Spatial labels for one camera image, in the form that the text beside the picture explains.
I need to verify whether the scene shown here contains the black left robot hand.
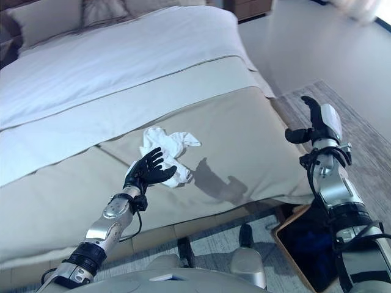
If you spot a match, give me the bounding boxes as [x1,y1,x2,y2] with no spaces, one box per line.
[122,146,178,195]

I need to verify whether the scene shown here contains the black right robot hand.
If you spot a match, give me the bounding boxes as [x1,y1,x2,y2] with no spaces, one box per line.
[285,96,343,143]

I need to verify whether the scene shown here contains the white garment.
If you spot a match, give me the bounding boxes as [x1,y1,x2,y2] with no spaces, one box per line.
[139,126,202,189]

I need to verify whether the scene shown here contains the black garment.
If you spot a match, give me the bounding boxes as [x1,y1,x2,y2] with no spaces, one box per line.
[279,201,343,291]

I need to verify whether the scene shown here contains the beige bed cover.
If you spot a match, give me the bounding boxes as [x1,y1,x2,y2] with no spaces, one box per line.
[0,85,315,269]

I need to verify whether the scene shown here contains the brown wicker basket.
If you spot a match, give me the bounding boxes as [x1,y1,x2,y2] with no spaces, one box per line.
[271,204,343,293]

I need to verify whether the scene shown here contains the silver left robot leg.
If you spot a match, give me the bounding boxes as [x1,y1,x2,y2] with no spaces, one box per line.
[148,236,193,269]

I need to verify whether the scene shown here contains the silver robot leg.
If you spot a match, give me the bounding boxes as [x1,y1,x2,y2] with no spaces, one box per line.
[230,224,266,291]
[148,236,193,269]

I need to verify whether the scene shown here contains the white duvet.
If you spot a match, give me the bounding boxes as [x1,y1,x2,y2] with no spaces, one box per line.
[0,5,260,187]

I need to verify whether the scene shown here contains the grey robot torso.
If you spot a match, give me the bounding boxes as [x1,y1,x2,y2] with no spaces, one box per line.
[51,267,260,293]

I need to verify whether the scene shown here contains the silver right robot leg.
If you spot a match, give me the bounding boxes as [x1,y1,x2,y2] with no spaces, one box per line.
[230,224,266,291]

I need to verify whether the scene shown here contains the brown wooden nightstand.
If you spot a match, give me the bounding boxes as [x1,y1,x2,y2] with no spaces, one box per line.
[222,0,272,21]

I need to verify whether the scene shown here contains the grey patterned cushion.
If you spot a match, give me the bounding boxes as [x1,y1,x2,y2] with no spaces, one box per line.
[81,0,129,28]

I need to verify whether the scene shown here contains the white pillow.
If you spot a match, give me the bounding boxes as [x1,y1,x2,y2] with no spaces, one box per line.
[125,0,211,16]
[5,0,86,48]

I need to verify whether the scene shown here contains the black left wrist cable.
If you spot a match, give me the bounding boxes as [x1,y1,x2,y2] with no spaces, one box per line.
[119,210,142,242]

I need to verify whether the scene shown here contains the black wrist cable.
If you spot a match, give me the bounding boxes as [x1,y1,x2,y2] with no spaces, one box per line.
[301,146,352,214]
[119,210,142,242]

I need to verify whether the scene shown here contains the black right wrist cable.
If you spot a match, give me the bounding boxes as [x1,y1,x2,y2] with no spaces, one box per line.
[301,146,352,214]

